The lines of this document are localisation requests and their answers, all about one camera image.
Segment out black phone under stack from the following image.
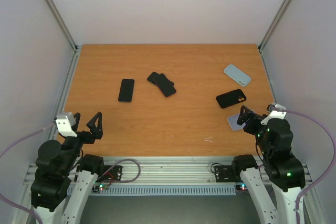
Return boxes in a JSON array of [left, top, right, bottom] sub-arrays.
[[147, 71, 159, 86]]

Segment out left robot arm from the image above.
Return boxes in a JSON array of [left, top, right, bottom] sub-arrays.
[[30, 112, 106, 223]]

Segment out right aluminium corner post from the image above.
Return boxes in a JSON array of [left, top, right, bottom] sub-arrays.
[[258, 0, 292, 54]]

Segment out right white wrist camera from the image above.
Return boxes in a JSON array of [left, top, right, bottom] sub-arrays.
[[261, 103, 287, 125]]

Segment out black phone pink edge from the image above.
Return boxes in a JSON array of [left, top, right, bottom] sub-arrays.
[[153, 73, 176, 98]]

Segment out aluminium front frame rails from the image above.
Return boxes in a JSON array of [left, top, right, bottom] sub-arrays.
[[23, 155, 313, 185]]

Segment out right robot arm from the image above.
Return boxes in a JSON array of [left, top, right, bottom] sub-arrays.
[[232, 103, 306, 223]]

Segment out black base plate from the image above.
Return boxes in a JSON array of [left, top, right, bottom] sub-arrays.
[[214, 165, 237, 183], [100, 165, 123, 182]]

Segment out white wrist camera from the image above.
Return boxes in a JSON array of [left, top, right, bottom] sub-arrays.
[[261, 103, 287, 125], [55, 112, 77, 137]]

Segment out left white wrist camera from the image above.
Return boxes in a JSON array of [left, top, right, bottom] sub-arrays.
[[55, 112, 77, 137]]

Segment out lavender phone case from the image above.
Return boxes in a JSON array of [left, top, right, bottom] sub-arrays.
[[227, 114, 245, 131]]

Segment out left aluminium corner post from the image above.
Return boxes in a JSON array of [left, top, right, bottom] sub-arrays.
[[28, 0, 79, 51]]

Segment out black phone case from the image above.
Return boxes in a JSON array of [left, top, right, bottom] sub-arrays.
[[216, 89, 247, 109]]

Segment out grey slotted cable duct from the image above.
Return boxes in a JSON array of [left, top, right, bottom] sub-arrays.
[[90, 184, 236, 197]]

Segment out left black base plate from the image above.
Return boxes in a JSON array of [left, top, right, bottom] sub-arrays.
[[100, 165, 123, 182]]

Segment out black phone far left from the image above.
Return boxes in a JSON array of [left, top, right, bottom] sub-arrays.
[[118, 79, 135, 102]]

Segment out light blue phone case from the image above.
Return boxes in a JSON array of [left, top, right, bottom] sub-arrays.
[[223, 64, 251, 87]]

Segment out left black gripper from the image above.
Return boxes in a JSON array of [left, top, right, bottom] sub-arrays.
[[61, 111, 103, 173]]

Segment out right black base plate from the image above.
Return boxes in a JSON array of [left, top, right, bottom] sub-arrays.
[[214, 165, 237, 183]]

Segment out aluminium corner post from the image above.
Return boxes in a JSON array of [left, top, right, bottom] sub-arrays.
[[28, 0, 79, 51], [258, 0, 292, 54]]

